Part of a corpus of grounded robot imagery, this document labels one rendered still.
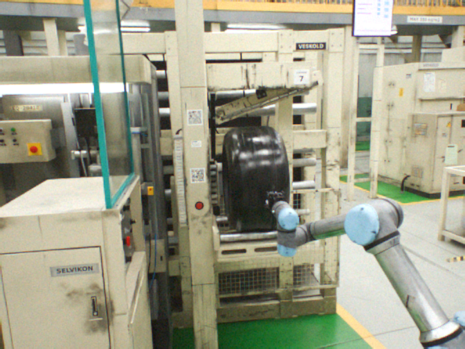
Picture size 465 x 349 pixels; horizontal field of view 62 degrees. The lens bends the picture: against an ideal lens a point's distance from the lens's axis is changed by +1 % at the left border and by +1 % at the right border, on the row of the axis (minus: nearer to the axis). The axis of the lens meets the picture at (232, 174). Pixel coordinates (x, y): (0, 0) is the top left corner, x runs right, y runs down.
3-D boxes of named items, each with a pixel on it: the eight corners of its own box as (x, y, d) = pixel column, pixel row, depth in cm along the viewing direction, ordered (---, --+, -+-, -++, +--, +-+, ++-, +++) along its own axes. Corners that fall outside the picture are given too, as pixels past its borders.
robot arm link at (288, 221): (280, 233, 143) (279, 212, 141) (273, 224, 154) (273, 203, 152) (300, 232, 144) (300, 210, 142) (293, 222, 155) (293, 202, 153)
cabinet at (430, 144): (430, 199, 564) (437, 113, 538) (402, 190, 619) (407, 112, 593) (479, 193, 589) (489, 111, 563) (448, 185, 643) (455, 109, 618)
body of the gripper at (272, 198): (282, 190, 169) (289, 197, 157) (282, 208, 170) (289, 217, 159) (265, 190, 168) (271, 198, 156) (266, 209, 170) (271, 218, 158)
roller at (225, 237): (218, 243, 195) (218, 241, 191) (217, 234, 197) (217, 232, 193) (284, 238, 199) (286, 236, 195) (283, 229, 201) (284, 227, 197)
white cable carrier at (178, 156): (179, 226, 197) (174, 134, 187) (179, 223, 202) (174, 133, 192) (187, 226, 198) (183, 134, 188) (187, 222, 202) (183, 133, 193)
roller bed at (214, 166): (188, 213, 236) (185, 166, 230) (187, 206, 250) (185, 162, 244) (219, 211, 238) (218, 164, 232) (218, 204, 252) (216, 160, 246)
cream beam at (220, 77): (206, 91, 209) (205, 63, 206) (204, 91, 233) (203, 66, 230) (313, 88, 216) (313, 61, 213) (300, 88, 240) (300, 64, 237)
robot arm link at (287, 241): (306, 251, 153) (306, 226, 151) (287, 260, 146) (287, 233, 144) (291, 246, 159) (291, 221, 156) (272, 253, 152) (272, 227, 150)
